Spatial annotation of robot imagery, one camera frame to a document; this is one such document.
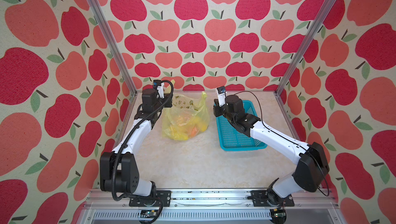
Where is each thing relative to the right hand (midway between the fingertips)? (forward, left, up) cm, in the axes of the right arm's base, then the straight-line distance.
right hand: (219, 99), depth 80 cm
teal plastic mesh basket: (-8, -11, -28) cm, 31 cm away
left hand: (+2, +25, -1) cm, 25 cm away
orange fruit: (-10, +13, -20) cm, 26 cm away
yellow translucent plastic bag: (-7, +17, -10) cm, 21 cm away
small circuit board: (-51, +30, -28) cm, 65 cm away
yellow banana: (-13, +23, -19) cm, 32 cm away
